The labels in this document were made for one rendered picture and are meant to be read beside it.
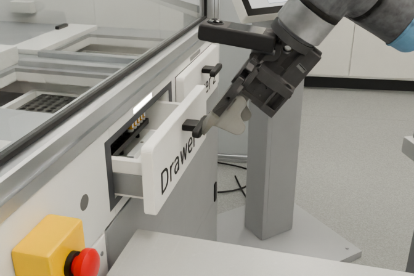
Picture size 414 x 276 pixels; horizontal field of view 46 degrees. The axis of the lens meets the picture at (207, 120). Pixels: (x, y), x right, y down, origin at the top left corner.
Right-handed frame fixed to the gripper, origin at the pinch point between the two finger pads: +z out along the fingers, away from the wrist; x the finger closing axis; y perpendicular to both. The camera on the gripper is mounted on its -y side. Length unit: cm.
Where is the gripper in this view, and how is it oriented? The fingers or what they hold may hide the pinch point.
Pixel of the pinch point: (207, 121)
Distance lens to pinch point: 78.4
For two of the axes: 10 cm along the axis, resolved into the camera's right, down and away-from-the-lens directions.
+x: 2.5, -3.7, 8.9
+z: -5.5, 7.0, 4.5
